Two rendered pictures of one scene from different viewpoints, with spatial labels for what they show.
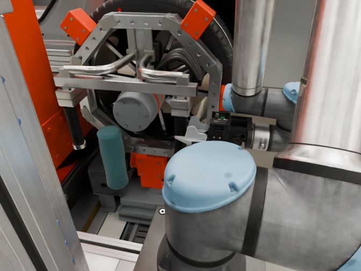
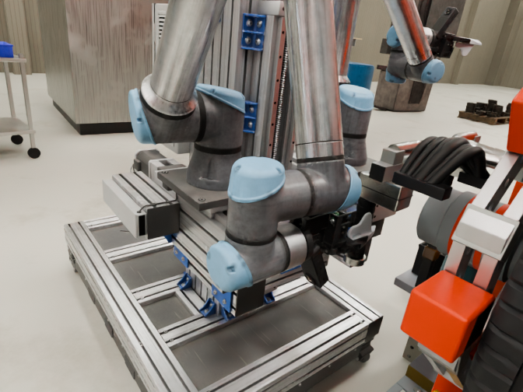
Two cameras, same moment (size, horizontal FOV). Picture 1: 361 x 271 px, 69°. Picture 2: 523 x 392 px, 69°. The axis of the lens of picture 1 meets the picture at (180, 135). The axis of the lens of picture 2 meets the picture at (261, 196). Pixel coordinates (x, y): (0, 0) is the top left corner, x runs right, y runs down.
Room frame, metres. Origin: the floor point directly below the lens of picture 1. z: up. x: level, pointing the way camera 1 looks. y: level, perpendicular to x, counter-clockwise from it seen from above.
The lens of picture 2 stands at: (0.91, -0.68, 1.17)
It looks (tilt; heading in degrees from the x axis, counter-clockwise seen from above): 23 degrees down; 127
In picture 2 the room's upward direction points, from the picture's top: 6 degrees clockwise
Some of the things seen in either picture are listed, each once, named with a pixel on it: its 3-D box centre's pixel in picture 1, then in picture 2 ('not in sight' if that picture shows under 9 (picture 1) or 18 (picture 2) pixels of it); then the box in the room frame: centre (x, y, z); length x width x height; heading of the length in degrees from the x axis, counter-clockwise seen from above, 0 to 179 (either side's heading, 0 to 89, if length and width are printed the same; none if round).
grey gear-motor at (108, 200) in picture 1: (120, 168); not in sight; (1.18, 0.35, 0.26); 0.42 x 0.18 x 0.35; 170
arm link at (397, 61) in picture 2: not in sight; (401, 67); (0.38, 0.74, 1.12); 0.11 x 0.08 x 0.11; 153
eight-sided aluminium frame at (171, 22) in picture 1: (146, 92); (520, 249); (0.91, 0.13, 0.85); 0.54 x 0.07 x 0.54; 80
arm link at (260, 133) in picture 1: (258, 137); (283, 245); (0.61, -0.22, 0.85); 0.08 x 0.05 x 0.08; 170
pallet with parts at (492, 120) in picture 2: not in sight; (489, 110); (-0.48, 8.76, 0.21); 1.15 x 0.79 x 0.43; 78
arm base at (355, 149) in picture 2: not in sight; (345, 144); (0.37, 0.45, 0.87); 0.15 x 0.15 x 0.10
